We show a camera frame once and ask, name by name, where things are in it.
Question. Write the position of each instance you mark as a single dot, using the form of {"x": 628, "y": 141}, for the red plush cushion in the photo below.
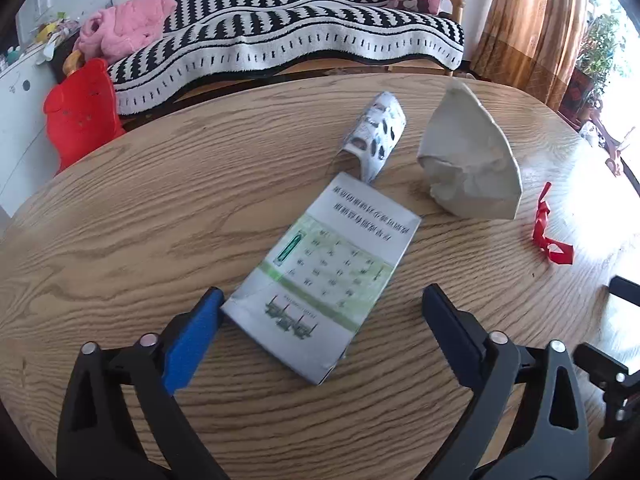
{"x": 82, "y": 110}

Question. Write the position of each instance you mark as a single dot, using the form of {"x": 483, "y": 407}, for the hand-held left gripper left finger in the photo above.
{"x": 192, "y": 340}

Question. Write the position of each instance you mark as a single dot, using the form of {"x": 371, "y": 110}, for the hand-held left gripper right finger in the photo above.
{"x": 452, "y": 330}

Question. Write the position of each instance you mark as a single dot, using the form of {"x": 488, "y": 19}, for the black white striped sofa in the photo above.
{"x": 280, "y": 35}

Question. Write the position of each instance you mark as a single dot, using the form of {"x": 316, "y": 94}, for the dark red plant pot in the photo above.
{"x": 580, "y": 95}

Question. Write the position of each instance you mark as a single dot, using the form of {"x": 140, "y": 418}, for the red ribbon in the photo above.
{"x": 541, "y": 230}

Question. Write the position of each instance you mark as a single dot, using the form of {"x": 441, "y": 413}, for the round wooden table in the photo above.
{"x": 150, "y": 210}

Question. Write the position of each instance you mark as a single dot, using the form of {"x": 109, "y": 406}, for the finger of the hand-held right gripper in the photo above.
{"x": 627, "y": 291}
{"x": 617, "y": 395}

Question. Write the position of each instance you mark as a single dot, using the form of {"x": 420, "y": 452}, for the green potted plant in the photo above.
{"x": 602, "y": 40}

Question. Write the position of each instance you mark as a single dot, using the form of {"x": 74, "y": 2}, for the spotted curled packet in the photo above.
{"x": 375, "y": 135}

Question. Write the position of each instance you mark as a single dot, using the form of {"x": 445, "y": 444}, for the crumpled white paper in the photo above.
{"x": 470, "y": 160}

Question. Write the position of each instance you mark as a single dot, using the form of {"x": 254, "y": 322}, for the printed booklet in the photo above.
{"x": 325, "y": 270}

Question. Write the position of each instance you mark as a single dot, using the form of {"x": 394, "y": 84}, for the white cabinet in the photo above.
{"x": 22, "y": 125}

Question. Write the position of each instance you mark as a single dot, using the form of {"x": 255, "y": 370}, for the pink clothing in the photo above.
{"x": 125, "y": 27}

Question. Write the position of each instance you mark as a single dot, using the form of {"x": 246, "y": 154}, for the pile of small items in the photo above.
{"x": 47, "y": 35}

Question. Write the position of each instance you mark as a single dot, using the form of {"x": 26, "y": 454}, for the brown curtain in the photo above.
{"x": 530, "y": 25}

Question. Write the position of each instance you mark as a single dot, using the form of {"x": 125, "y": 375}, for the wooden sofa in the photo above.
{"x": 452, "y": 5}

